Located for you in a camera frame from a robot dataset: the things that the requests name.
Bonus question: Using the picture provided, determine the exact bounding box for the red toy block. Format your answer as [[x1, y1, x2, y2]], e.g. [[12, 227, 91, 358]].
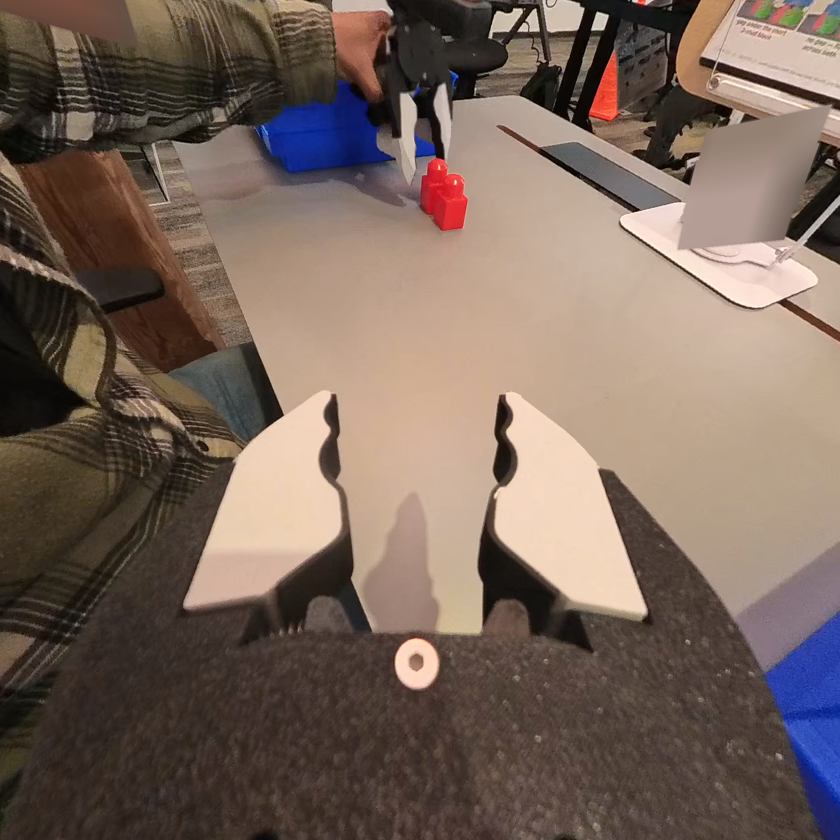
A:
[[433, 172, 469, 232], [420, 157, 450, 216]]

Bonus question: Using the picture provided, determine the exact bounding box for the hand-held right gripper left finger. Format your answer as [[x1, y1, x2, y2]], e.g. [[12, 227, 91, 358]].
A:
[[182, 390, 358, 634]]

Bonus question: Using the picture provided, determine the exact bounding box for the blue plastic bin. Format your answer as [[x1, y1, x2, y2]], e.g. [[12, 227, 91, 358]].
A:
[[764, 613, 840, 834], [255, 82, 460, 173]]

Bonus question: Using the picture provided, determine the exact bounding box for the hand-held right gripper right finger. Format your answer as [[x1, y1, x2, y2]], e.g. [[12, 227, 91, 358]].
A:
[[478, 392, 651, 635]]

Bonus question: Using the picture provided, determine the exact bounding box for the orange traffic cone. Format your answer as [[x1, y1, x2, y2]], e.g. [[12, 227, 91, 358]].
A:
[[589, 51, 620, 122]]

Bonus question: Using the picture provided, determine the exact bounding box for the wooden pillar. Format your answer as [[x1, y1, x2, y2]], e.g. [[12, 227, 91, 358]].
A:
[[16, 150, 227, 374]]

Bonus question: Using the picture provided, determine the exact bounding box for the black cable tray cover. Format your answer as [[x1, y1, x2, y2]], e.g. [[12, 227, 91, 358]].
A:
[[540, 141, 680, 212]]

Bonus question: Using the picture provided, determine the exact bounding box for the person's left hand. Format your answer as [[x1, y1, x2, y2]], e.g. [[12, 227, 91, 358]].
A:
[[331, 10, 395, 106]]

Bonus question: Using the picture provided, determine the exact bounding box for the black office stool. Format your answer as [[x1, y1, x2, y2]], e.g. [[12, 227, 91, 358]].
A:
[[453, 0, 509, 99]]

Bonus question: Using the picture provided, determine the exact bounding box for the dark printed box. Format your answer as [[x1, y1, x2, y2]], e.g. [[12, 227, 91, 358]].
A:
[[617, 26, 673, 112]]

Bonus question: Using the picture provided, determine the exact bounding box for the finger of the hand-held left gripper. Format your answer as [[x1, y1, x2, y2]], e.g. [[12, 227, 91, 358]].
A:
[[392, 92, 421, 186], [430, 82, 455, 161]]

